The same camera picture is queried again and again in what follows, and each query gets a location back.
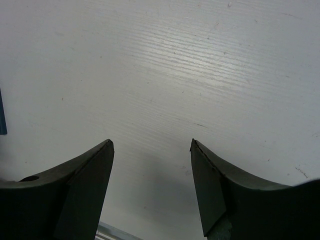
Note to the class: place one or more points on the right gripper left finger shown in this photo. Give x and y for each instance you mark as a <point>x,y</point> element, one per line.
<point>62,203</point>

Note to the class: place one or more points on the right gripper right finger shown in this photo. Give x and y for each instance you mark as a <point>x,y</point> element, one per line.
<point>237,205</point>

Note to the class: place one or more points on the aluminium front rail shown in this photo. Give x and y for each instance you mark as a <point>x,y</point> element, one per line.
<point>108,232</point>

